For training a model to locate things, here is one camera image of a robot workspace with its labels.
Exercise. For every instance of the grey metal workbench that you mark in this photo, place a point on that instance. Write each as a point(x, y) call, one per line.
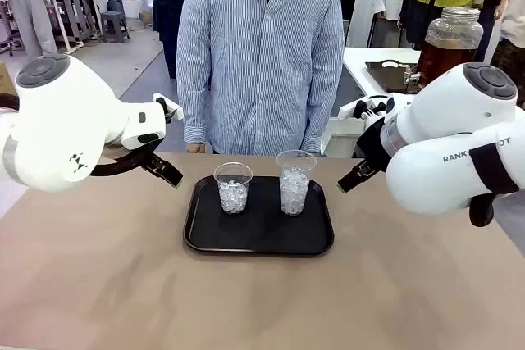
point(74, 10)

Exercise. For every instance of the short clear plastic cup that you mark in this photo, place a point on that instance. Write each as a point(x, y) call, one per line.
point(234, 198)

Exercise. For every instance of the grey plastic stool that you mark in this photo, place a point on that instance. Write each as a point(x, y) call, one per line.
point(115, 18)

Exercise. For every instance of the person's right forearm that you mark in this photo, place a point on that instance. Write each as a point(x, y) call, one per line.
point(194, 120)

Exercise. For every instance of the bystander in grey trousers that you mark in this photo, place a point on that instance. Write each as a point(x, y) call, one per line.
point(28, 10)

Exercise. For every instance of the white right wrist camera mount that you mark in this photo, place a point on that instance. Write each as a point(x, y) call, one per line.
point(348, 110)

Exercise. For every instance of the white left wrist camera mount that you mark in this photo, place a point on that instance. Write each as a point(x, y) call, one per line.
point(176, 115)

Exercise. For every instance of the tall clear plastic cup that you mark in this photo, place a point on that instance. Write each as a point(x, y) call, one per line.
point(293, 194)

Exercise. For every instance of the person's right hand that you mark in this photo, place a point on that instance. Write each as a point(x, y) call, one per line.
point(195, 148)

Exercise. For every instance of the bystander in dark apron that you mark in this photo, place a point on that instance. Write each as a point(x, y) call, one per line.
point(168, 18)

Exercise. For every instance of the white side table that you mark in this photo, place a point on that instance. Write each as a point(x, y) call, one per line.
point(357, 59)

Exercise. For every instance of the person's left hand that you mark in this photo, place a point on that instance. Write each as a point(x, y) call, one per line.
point(318, 153)

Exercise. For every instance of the grey plastic bin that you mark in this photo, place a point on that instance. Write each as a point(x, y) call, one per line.
point(340, 143)

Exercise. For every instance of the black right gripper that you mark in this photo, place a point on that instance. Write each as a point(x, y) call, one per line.
point(373, 145)

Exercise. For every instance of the person in striped shirt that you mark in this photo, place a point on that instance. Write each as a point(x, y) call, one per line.
point(262, 79)

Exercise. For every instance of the person's left forearm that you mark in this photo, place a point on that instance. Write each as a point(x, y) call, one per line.
point(324, 120)

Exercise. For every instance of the brown serving tray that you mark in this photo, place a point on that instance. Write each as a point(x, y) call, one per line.
point(385, 79)

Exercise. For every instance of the black plastic serving tray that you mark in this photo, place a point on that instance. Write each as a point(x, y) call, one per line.
point(258, 231)

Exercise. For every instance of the cardboard box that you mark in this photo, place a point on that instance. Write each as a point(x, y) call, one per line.
point(6, 79)

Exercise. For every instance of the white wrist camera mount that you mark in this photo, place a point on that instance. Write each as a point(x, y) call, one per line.
point(176, 115)
point(348, 110)

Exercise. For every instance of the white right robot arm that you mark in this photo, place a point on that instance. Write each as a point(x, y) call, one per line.
point(435, 178)

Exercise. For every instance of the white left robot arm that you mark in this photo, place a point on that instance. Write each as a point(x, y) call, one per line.
point(61, 120)

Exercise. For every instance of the bystander in beige top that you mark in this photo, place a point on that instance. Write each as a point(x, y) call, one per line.
point(512, 18)

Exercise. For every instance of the glass drink dispenser jar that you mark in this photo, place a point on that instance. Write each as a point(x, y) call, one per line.
point(447, 59)

